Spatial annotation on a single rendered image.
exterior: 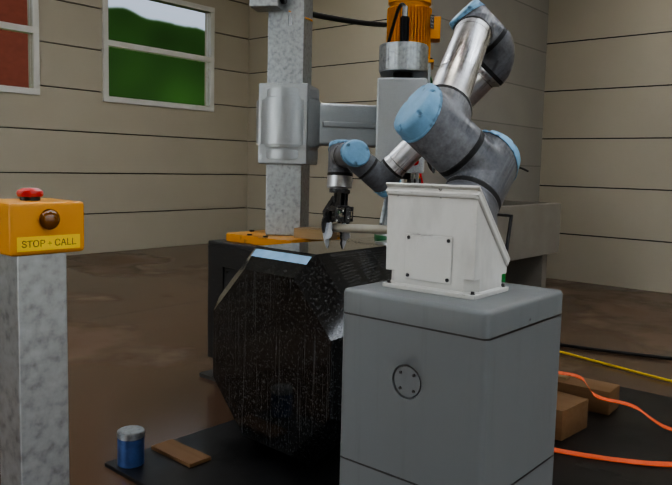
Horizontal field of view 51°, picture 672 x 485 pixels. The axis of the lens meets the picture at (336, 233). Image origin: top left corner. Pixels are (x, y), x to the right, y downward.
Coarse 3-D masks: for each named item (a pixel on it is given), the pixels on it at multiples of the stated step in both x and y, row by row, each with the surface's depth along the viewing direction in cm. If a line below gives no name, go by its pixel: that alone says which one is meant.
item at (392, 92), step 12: (384, 84) 308; (396, 84) 308; (408, 84) 307; (420, 84) 306; (384, 96) 309; (396, 96) 308; (408, 96) 308; (384, 108) 309; (396, 108) 309; (384, 120) 310; (384, 132) 310; (396, 132) 310; (384, 144) 311; (396, 144) 310; (384, 156) 311; (420, 168) 310
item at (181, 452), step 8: (168, 440) 282; (152, 448) 276; (160, 448) 274; (168, 448) 274; (176, 448) 274; (184, 448) 274; (192, 448) 274; (168, 456) 269; (176, 456) 266; (184, 456) 267; (192, 456) 267; (200, 456) 267; (208, 456) 267; (184, 464) 262; (192, 464) 261
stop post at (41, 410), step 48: (0, 240) 104; (48, 240) 107; (0, 288) 110; (48, 288) 109; (0, 336) 111; (48, 336) 110; (0, 384) 112; (48, 384) 111; (0, 432) 113; (48, 432) 111; (48, 480) 112
